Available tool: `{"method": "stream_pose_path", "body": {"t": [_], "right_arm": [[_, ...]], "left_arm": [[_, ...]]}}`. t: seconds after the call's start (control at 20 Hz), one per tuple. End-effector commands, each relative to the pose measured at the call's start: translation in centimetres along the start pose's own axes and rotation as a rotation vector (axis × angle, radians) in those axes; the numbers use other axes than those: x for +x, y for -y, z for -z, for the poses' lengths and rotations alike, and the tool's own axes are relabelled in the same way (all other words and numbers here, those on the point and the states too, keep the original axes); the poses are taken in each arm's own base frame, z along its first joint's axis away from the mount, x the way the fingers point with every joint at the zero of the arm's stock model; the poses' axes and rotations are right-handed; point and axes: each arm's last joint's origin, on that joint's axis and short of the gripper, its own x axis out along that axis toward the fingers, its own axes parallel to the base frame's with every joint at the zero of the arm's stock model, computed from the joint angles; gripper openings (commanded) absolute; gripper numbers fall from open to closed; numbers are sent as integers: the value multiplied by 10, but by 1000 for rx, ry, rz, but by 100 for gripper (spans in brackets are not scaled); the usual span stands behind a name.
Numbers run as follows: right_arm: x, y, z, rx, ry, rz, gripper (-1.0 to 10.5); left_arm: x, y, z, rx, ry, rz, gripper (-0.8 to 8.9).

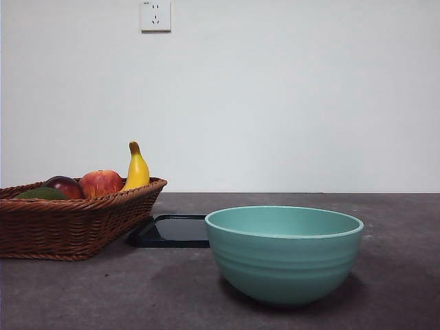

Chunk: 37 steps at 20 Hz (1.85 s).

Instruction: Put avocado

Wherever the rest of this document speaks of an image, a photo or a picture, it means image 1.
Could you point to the teal ribbed bowl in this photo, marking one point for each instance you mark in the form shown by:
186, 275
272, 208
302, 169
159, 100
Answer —
282, 268

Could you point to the green avocado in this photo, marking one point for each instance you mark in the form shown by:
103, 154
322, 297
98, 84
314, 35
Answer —
41, 194

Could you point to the dark rectangular tray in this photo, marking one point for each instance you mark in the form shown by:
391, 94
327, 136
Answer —
178, 230

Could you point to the yellow banana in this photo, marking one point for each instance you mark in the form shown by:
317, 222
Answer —
137, 172

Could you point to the red apple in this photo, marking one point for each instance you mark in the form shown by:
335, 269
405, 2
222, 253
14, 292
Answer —
101, 184

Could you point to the dark red plum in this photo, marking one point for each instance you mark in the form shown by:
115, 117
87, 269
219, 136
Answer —
65, 187

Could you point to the brown wicker basket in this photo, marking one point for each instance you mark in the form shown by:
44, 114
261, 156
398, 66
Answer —
68, 227

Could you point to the white wall socket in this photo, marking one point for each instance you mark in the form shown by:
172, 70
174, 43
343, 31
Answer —
156, 17

